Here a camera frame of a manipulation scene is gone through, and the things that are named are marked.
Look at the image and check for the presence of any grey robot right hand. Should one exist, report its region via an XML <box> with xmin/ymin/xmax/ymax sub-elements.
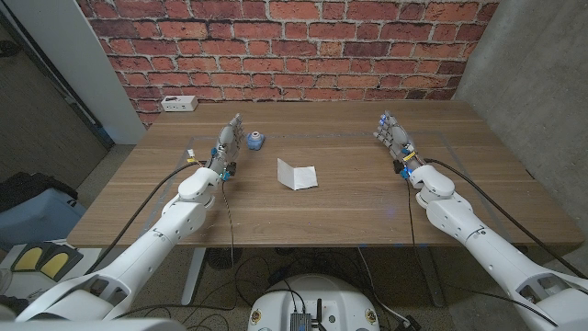
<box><xmin>372</xmin><ymin>109</ymin><xmax>426</xmax><ymax>179</ymax></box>

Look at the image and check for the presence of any black yellow foot pedal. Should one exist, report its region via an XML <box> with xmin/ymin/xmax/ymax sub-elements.
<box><xmin>39</xmin><ymin>245</ymin><xmax>85</xmax><ymax>282</ymax></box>
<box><xmin>9</xmin><ymin>242</ymin><xmax>54</xmax><ymax>272</ymax></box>

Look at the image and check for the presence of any black power adapter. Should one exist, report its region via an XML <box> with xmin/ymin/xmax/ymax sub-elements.
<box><xmin>395</xmin><ymin>314</ymin><xmax>422</xmax><ymax>331</ymax></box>

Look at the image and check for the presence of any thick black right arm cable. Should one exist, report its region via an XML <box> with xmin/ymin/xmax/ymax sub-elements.
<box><xmin>424</xmin><ymin>158</ymin><xmax>588</xmax><ymax>280</ymax></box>

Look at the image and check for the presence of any white power strip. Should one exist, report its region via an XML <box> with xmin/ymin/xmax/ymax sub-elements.
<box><xmin>160</xmin><ymin>95</ymin><xmax>199</xmax><ymax>113</ymax></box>

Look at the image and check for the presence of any dark grey door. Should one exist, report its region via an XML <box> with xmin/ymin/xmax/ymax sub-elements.
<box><xmin>0</xmin><ymin>13</ymin><xmax>116</xmax><ymax>189</ymax></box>

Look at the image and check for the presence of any round black floor fan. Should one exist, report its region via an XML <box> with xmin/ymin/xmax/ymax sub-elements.
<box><xmin>205</xmin><ymin>247</ymin><xmax>243</xmax><ymax>270</ymax></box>

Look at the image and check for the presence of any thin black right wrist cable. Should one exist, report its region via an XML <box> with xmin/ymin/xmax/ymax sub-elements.
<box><xmin>405</xmin><ymin>177</ymin><xmax>560</xmax><ymax>328</ymax></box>

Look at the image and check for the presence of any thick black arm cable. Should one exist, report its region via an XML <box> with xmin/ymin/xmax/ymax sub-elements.
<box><xmin>424</xmin><ymin>158</ymin><xmax>588</xmax><ymax>280</ymax></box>
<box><xmin>85</xmin><ymin>160</ymin><xmax>206</xmax><ymax>276</ymax></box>

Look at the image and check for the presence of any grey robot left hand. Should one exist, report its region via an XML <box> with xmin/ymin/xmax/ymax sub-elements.
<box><xmin>205</xmin><ymin>113</ymin><xmax>245</xmax><ymax>181</ymax></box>

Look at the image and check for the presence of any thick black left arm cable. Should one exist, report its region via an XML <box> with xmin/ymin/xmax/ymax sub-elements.
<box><xmin>85</xmin><ymin>160</ymin><xmax>206</xmax><ymax>276</ymax></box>

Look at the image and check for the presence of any blue storage bin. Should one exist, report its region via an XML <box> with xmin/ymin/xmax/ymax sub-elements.
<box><xmin>0</xmin><ymin>187</ymin><xmax>87</xmax><ymax>252</ymax></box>

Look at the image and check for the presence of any white robot torso base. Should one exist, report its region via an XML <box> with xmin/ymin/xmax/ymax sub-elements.
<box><xmin>247</xmin><ymin>274</ymin><xmax>381</xmax><ymax>331</ymax></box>

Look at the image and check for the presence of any white table leg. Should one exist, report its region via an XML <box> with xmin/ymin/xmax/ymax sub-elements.
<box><xmin>180</xmin><ymin>246</ymin><xmax>207</xmax><ymax>306</ymax></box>

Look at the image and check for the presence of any silver box with antenna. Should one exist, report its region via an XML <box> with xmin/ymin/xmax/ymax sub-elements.
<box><xmin>289</xmin><ymin>298</ymin><xmax>324</xmax><ymax>331</ymax></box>

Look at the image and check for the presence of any grey table leg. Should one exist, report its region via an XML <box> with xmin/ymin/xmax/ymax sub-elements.
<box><xmin>415</xmin><ymin>245</ymin><xmax>447</xmax><ymax>308</ymax></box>

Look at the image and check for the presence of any red brick printed backdrop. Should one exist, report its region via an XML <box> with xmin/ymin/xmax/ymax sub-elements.
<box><xmin>75</xmin><ymin>0</ymin><xmax>502</xmax><ymax>128</ymax></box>

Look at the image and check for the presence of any black bag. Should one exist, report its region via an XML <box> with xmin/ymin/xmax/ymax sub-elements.
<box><xmin>0</xmin><ymin>172</ymin><xmax>79</xmax><ymax>213</ymax></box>

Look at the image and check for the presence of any white paper shipping label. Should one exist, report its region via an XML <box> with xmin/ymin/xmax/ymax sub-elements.
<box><xmin>277</xmin><ymin>157</ymin><xmax>319</xmax><ymax>191</ymax></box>

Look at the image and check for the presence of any small blue toy camera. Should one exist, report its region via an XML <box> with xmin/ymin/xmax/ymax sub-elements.
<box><xmin>246</xmin><ymin>131</ymin><xmax>266</xmax><ymax>152</ymax></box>

